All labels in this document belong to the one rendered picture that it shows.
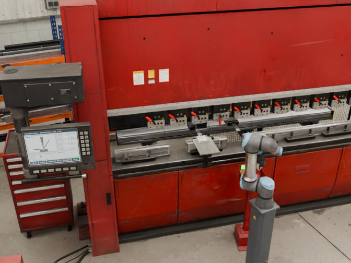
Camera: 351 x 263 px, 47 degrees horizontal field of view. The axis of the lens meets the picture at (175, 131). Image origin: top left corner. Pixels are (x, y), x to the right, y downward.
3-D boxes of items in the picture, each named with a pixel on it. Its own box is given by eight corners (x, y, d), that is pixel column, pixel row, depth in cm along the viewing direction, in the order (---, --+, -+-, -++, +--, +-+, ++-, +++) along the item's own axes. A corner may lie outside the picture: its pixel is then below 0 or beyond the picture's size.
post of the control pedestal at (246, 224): (243, 231, 393) (248, 187, 367) (242, 228, 398) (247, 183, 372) (249, 231, 394) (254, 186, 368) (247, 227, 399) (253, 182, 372)
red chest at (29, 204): (23, 243, 397) (1, 157, 348) (26, 211, 439) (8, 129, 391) (75, 234, 407) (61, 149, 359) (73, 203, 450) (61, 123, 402)
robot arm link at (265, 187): (271, 200, 317) (273, 186, 310) (254, 195, 322) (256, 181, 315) (274, 191, 327) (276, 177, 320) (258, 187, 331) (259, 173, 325)
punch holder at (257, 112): (254, 117, 376) (256, 100, 368) (250, 112, 383) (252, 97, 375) (269, 115, 379) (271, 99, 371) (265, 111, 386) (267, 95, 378)
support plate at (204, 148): (200, 155, 352) (200, 154, 352) (191, 140, 374) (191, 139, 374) (220, 152, 356) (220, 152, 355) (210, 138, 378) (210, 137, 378)
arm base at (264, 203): (277, 206, 326) (279, 196, 321) (262, 211, 320) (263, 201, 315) (266, 195, 338) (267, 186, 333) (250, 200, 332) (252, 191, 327)
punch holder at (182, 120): (170, 127, 359) (170, 110, 351) (167, 122, 366) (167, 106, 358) (186, 124, 362) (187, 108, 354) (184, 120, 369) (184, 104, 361)
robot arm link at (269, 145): (278, 137, 289) (283, 145, 335) (263, 134, 293) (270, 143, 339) (275, 153, 288) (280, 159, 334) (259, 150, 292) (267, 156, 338)
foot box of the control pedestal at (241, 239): (238, 251, 387) (239, 241, 382) (232, 232, 409) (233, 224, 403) (259, 250, 389) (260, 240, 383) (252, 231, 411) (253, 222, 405)
